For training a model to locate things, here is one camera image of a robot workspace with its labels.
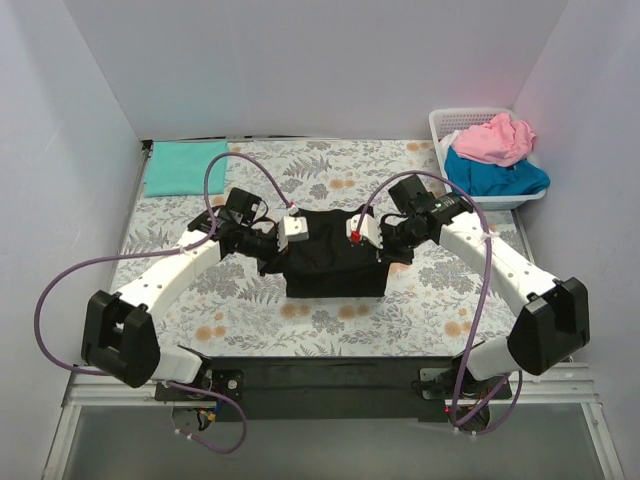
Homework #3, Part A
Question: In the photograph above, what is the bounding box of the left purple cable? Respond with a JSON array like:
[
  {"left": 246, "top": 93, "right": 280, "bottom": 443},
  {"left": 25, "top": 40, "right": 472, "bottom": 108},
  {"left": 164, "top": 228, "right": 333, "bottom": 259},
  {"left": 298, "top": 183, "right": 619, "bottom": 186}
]
[{"left": 33, "top": 152, "right": 301, "bottom": 455}]

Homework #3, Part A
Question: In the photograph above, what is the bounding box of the pink t shirt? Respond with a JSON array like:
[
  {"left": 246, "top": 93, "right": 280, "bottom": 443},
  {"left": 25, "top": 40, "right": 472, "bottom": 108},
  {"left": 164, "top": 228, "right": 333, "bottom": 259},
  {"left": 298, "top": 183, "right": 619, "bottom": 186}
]
[{"left": 452, "top": 112, "right": 536, "bottom": 168}]

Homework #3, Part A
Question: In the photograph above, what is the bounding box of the blue t shirt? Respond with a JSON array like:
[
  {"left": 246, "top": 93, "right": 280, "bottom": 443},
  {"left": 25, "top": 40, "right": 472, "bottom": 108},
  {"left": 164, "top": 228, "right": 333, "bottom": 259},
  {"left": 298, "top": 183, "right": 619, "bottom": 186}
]
[{"left": 445, "top": 148, "right": 550, "bottom": 197}]

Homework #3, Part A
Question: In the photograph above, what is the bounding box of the folded teal t shirt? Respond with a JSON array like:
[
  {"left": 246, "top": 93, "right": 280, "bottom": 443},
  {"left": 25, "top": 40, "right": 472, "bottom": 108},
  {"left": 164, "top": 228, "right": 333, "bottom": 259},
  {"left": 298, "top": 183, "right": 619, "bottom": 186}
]
[{"left": 144, "top": 141, "right": 229, "bottom": 198}]

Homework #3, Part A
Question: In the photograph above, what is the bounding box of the white plastic basket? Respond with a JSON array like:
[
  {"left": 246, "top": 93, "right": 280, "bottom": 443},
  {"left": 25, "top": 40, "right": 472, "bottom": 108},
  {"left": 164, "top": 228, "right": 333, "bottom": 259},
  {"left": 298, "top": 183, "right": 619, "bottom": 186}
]
[{"left": 429, "top": 107, "right": 546, "bottom": 211}]

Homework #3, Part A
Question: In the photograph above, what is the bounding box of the aluminium frame rail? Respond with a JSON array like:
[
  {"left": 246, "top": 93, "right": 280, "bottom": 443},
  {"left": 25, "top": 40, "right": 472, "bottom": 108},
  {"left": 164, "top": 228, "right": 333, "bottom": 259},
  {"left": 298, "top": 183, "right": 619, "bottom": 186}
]
[{"left": 43, "top": 363, "right": 624, "bottom": 479}]

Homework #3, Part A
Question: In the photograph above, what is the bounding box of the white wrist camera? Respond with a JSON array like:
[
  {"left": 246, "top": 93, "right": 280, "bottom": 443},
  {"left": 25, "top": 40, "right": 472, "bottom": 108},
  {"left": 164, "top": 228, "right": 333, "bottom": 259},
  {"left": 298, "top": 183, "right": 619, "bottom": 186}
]
[
  {"left": 276, "top": 203, "right": 309, "bottom": 251},
  {"left": 346, "top": 214, "right": 383, "bottom": 250}
]

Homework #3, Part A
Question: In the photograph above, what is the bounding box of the white garment in basket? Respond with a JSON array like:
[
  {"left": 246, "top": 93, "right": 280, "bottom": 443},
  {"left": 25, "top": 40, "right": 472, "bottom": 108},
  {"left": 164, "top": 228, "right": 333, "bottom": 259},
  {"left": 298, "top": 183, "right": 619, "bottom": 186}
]
[{"left": 439, "top": 130, "right": 461, "bottom": 159}]

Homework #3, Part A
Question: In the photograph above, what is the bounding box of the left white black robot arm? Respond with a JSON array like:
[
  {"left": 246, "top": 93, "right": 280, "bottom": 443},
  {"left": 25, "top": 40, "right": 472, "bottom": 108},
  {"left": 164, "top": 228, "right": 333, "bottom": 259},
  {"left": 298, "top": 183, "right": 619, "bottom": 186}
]
[{"left": 81, "top": 189, "right": 308, "bottom": 400}]

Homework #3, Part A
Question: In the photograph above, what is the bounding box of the black t shirt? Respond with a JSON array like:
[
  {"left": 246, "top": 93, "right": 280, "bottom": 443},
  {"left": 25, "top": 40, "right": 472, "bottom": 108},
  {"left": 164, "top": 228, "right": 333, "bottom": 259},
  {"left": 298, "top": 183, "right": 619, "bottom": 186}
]
[{"left": 267, "top": 209, "right": 390, "bottom": 299}]

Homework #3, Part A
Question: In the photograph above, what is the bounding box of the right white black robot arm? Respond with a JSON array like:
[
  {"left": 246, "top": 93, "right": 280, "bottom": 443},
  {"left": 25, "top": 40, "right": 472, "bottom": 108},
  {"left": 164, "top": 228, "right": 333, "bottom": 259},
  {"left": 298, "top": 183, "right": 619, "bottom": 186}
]
[{"left": 380, "top": 170, "right": 590, "bottom": 398}]

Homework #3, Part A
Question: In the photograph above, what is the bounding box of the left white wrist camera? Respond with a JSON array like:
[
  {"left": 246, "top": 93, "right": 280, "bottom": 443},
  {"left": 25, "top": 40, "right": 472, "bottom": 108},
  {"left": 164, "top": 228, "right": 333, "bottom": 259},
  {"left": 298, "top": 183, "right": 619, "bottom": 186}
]
[{"left": 276, "top": 203, "right": 309, "bottom": 251}]

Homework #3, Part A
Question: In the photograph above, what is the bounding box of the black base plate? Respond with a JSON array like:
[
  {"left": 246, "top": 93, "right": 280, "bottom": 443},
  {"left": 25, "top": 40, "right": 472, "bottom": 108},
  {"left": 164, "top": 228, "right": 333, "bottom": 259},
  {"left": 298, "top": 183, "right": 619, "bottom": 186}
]
[{"left": 154, "top": 355, "right": 513, "bottom": 424}]

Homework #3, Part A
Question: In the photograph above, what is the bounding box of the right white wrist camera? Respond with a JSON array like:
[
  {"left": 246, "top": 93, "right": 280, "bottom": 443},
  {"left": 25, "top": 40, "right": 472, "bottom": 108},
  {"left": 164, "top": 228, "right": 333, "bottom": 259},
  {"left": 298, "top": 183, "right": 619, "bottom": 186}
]
[{"left": 346, "top": 214, "right": 383, "bottom": 250}]

